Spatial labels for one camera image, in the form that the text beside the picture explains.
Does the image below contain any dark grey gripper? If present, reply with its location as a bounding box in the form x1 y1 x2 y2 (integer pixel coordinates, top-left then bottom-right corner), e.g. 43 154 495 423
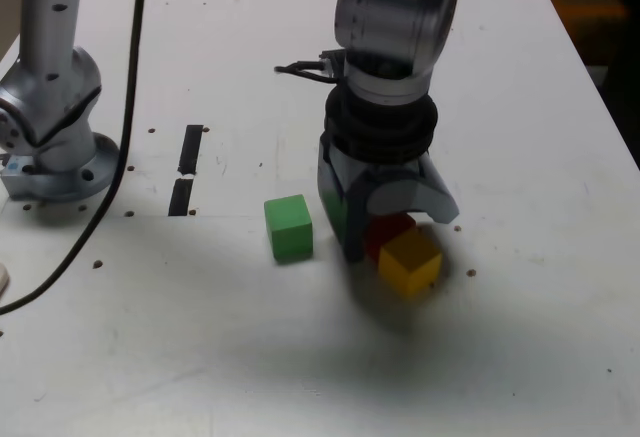
317 137 461 265

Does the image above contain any red cube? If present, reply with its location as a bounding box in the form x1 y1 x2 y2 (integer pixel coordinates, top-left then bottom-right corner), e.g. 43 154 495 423
363 212 417 263

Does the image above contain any yellow cube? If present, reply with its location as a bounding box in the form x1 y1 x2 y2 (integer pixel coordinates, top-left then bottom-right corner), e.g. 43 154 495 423
378 229 444 299

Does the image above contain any green cube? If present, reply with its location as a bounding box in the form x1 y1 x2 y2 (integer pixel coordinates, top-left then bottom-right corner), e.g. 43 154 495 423
263 193 314 264

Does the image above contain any black tape strip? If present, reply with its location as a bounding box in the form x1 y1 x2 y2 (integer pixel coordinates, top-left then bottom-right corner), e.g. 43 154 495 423
167 124 205 218

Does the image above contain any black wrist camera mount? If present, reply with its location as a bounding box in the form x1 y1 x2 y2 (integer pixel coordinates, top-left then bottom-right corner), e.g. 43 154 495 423
273 48 347 83

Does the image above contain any black cable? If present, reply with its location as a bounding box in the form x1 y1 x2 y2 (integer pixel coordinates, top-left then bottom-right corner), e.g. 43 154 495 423
0 0 152 316

